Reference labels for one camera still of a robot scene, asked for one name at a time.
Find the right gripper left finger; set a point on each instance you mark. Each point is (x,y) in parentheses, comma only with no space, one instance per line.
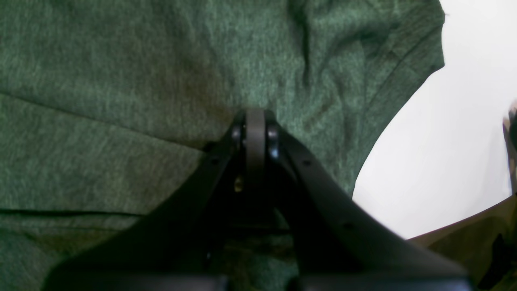
(174,247)

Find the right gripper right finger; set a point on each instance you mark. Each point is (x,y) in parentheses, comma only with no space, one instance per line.
(338,246)

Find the dark green t-shirt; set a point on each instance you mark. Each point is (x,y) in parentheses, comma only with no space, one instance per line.
(107,106)

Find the black gold-dotted cup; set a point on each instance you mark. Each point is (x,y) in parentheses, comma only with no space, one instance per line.
(510,135)

